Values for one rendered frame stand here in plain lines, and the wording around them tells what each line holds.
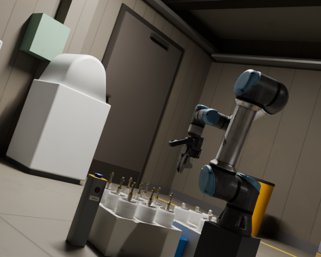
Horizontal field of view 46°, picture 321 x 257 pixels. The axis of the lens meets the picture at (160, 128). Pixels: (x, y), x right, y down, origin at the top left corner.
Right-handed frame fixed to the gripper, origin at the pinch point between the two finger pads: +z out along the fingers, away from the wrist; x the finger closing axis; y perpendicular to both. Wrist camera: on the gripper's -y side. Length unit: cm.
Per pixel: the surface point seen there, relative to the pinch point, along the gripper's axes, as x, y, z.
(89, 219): -10, -38, 34
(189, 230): 9.2, 20.9, 29.6
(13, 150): 202, -86, 33
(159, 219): -3.1, -3.0, 26.4
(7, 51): 221, -124, -56
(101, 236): -9, -29, 40
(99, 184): -10.6, -38.6, 17.4
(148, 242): -10.4, -7.5, 37.2
